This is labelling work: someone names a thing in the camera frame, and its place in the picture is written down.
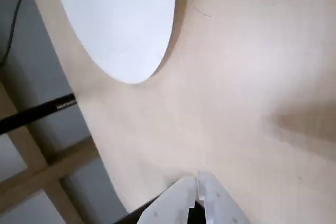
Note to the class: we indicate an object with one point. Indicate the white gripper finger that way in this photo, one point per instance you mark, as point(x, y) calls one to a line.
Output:
point(218, 203)
point(170, 205)

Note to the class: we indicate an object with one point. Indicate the light wooden frame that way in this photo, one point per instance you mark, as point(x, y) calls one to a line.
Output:
point(44, 174)

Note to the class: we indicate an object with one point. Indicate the white round plate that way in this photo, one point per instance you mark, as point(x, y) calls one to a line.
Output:
point(118, 19)

